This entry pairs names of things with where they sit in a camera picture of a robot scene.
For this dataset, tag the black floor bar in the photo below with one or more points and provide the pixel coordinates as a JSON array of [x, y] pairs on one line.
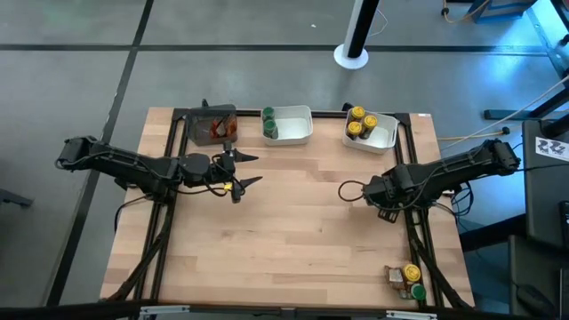
[[489, 233]]

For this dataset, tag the black aluminium table frame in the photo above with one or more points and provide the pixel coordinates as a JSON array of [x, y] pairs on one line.
[[329, 114]]

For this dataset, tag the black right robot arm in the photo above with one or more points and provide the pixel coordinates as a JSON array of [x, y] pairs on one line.
[[453, 171]]

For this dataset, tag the black pole on white base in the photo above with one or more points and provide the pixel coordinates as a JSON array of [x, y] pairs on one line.
[[351, 60]]

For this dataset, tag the black base bracket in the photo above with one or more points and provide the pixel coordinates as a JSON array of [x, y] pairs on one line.
[[121, 184]]

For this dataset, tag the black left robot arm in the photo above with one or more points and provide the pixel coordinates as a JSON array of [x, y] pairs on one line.
[[124, 164]]

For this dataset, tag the white desk sticker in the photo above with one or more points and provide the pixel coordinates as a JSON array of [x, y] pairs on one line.
[[551, 149]]

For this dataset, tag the dark grey transparent bin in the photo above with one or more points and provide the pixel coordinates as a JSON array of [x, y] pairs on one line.
[[200, 131]]

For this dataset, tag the green lid spice jar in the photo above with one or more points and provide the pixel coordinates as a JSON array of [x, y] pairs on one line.
[[270, 127], [418, 291], [268, 112]]

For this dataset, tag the dark phone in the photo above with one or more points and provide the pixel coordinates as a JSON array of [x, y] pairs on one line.
[[565, 212]]

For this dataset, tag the black desk leg base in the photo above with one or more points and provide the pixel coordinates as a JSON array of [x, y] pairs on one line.
[[507, 114]]

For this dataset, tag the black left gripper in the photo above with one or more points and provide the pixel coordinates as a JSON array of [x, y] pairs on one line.
[[222, 171]]

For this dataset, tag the silver bracket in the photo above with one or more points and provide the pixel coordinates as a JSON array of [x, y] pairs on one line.
[[164, 309], [411, 315]]

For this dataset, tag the black frame clamp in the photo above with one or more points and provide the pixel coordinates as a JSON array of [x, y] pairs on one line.
[[205, 103], [347, 106]]

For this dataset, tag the grey metal foot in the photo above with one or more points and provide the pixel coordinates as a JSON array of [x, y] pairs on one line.
[[13, 197]]

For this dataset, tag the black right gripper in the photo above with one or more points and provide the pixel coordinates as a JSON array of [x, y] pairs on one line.
[[380, 195]]

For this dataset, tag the grey metal desk frame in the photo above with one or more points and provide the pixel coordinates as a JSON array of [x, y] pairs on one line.
[[555, 49]]

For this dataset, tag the white plastic bin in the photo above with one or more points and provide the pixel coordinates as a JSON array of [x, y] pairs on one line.
[[382, 138], [293, 126]]

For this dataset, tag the black desk with sticker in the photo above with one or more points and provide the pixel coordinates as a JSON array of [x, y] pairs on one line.
[[544, 200]]

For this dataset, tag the black crossbar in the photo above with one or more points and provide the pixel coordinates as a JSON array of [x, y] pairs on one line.
[[66, 311]]

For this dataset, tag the black computer mouse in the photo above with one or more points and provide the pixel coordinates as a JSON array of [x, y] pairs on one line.
[[533, 300]]

